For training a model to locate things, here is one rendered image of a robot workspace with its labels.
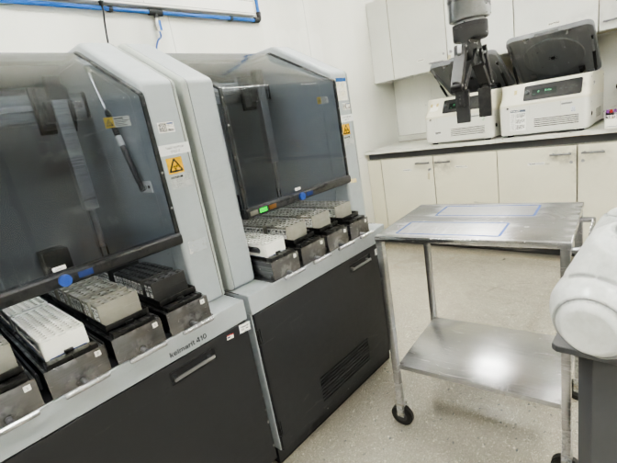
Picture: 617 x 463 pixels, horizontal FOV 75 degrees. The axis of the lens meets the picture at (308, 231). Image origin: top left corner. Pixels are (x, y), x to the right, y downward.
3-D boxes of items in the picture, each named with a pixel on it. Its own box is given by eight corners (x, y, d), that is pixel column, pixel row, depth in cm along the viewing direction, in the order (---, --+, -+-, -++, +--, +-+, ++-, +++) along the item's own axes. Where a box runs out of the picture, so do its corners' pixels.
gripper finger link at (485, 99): (477, 88, 100) (478, 88, 100) (478, 117, 102) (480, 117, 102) (489, 85, 98) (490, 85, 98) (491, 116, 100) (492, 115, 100)
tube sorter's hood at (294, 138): (173, 216, 175) (133, 60, 158) (274, 185, 216) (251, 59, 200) (248, 220, 139) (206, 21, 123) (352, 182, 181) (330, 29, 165)
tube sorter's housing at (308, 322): (156, 386, 223) (61, 79, 182) (267, 318, 281) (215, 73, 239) (290, 476, 151) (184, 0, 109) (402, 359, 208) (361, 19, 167)
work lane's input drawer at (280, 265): (175, 262, 188) (171, 243, 186) (201, 252, 197) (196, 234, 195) (283, 284, 138) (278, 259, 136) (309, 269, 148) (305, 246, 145)
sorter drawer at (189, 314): (85, 297, 160) (79, 276, 158) (120, 284, 170) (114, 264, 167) (179, 341, 111) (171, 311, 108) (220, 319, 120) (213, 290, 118)
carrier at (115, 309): (140, 308, 116) (133, 288, 115) (142, 309, 115) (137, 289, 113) (98, 326, 108) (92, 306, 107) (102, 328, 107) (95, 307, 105)
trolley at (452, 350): (391, 423, 168) (365, 235, 147) (431, 362, 202) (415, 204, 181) (586, 490, 127) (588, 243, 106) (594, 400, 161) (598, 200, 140)
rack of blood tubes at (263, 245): (218, 254, 164) (216, 239, 162) (238, 245, 170) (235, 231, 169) (267, 261, 143) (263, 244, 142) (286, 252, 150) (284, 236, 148)
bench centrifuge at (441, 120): (425, 145, 340) (418, 65, 324) (457, 135, 381) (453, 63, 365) (493, 140, 301) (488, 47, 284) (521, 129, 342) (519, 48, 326)
